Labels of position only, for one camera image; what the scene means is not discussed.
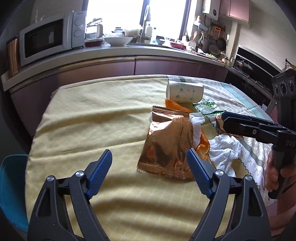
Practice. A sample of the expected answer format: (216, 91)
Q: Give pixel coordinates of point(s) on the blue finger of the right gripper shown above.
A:
(247, 127)
(240, 116)

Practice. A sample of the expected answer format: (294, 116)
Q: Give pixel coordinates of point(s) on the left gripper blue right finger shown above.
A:
(202, 172)

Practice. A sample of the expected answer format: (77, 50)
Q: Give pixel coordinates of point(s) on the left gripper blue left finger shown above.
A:
(96, 173)

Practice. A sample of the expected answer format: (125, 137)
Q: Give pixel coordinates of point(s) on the green clear snack wrapper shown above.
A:
(208, 107)

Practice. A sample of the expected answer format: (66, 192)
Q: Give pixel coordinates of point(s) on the orange peel piece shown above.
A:
(200, 142)

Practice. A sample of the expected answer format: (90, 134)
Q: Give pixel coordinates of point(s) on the white blue-dotted paper cup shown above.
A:
(184, 92)

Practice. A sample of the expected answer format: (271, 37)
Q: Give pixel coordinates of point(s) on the brown foil snack bag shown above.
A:
(169, 137)

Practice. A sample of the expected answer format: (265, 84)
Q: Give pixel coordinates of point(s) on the blue plastic trash bin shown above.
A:
(13, 202)

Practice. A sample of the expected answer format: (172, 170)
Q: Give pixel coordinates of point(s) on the kitchen counter with cabinets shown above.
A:
(31, 88)

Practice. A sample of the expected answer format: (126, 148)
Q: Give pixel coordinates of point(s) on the kitchen faucet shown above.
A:
(146, 16)

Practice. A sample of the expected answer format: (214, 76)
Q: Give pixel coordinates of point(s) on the person's right hand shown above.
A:
(272, 174)

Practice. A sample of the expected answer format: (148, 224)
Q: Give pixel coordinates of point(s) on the crumpled white tissue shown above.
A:
(223, 150)

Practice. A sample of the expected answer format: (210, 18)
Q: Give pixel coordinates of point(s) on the black stove oven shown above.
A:
(252, 73)

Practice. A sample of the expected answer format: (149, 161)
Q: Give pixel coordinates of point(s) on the yellow patterned tablecloth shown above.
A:
(84, 119)

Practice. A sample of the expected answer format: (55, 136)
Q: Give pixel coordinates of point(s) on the white soap bottle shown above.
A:
(148, 34)

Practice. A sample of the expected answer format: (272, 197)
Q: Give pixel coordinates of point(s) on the red dish on counter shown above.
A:
(93, 42)

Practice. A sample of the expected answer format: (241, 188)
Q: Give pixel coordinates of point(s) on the white ceramic bowl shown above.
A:
(118, 41)

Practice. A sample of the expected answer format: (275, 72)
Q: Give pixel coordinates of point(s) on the glass electric kettle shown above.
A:
(94, 29)

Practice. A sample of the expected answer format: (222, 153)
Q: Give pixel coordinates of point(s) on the white microwave oven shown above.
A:
(52, 35)

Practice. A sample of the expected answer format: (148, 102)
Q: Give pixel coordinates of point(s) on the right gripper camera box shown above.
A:
(285, 95)

